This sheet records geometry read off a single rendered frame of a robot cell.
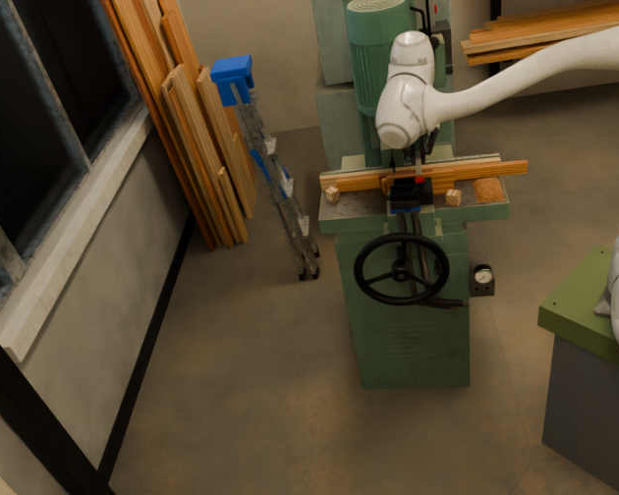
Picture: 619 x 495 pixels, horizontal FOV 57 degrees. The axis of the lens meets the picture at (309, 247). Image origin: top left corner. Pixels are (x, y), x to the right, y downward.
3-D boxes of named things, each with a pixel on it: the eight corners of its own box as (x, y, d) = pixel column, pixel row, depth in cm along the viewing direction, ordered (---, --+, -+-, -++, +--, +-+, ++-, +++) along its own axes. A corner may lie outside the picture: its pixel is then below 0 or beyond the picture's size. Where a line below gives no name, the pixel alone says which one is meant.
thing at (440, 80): (421, 90, 190) (418, 46, 181) (420, 80, 197) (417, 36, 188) (447, 87, 188) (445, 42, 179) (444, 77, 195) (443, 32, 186)
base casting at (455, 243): (336, 263, 197) (332, 243, 192) (344, 175, 242) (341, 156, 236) (470, 252, 189) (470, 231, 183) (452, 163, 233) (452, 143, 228)
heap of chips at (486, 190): (477, 202, 178) (477, 195, 176) (472, 181, 188) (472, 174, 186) (505, 200, 177) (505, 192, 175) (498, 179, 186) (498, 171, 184)
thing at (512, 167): (338, 192, 197) (336, 183, 195) (338, 189, 199) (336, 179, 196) (527, 173, 186) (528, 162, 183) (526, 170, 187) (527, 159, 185)
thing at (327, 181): (321, 191, 200) (319, 179, 197) (322, 188, 201) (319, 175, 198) (500, 172, 189) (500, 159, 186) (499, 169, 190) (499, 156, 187)
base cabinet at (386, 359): (361, 391, 240) (335, 264, 197) (364, 295, 285) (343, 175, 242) (471, 387, 232) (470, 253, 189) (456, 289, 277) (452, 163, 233)
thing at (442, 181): (388, 198, 189) (386, 178, 184) (388, 195, 190) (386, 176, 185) (454, 192, 185) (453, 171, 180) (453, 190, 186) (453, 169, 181)
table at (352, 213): (317, 252, 183) (314, 238, 179) (324, 199, 206) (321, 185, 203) (515, 237, 172) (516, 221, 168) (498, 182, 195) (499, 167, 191)
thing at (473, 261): (470, 298, 197) (470, 281, 192) (466, 274, 206) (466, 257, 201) (495, 296, 195) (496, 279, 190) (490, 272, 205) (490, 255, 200)
